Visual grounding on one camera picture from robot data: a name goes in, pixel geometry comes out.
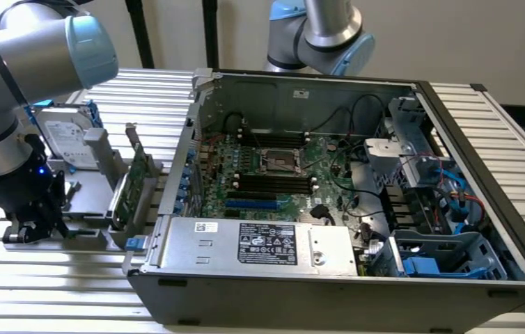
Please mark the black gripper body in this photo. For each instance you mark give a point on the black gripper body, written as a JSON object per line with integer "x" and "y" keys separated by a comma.
{"x": 16, "y": 195}

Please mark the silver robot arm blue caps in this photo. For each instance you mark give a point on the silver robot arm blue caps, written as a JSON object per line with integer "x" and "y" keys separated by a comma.
{"x": 24, "y": 59}

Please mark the blue expansion slot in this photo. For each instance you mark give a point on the blue expansion slot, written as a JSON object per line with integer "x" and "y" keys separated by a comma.
{"x": 251, "y": 204}

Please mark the black expansion slot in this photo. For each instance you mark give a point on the black expansion slot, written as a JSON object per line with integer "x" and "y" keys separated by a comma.
{"x": 252, "y": 195}

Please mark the black RAM slot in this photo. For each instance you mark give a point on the black RAM slot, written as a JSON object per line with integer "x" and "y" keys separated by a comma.
{"x": 275, "y": 189}
{"x": 273, "y": 145}
{"x": 275, "y": 180}
{"x": 275, "y": 184}
{"x": 275, "y": 176}
{"x": 273, "y": 141}
{"x": 275, "y": 137}
{"x": 275, "y": 133}

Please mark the grey parts rack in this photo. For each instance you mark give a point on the grey parts rack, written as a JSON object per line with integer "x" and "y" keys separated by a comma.
{"x": 89, "y": 195}

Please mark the blue case latch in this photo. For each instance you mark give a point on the blue case latch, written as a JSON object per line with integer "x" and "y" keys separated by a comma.
{"x": 134, "y": 243}

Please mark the green graphics card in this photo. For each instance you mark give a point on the green graphics card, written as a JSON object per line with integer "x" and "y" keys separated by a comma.
{"x": 130, "y": 188}

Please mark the silver hard disk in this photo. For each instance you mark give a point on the silver hard disk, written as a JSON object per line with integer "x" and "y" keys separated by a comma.
{"x": 68, "y": 139}

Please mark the silver power supply unit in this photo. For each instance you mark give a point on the silver power supply unit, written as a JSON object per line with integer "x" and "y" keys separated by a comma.
{"x": 224, "y": 250}

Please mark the green motherboard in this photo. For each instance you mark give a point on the green motherboard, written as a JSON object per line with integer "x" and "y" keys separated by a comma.
{"x": 284, "y": 205}

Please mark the CPU socket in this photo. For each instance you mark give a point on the CPU socket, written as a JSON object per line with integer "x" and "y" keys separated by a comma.
{"x": 279, "y": 160}

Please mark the black stand pole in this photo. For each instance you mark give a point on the black stand pole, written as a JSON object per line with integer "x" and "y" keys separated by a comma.
{"x": 212, "y": 35}
{"x": 140, "y": 35}

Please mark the black open PC case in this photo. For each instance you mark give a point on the black open PC case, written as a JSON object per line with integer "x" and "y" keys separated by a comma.
{"x": 317, "y": 299}

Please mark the silver fan shroud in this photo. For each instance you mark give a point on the silver fan shroud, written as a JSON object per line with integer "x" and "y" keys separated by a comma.
{"x": 379, "y": 149}

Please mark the silver disk bay cage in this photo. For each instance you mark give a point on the silver disk bay cage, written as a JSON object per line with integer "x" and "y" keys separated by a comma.
{"x": 410, "y": 139}

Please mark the grey drive cage blue clip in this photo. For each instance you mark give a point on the grey drive cage blue clip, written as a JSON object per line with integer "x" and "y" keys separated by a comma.
{"x": 447, "y": 250}

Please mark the black table end cap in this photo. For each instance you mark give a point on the black table end cap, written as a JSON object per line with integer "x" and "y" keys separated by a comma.
{"x": 478, "y": 87}

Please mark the black bracket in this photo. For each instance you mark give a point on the black bracket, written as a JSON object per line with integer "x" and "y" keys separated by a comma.
{"x": 523, "y": 116}

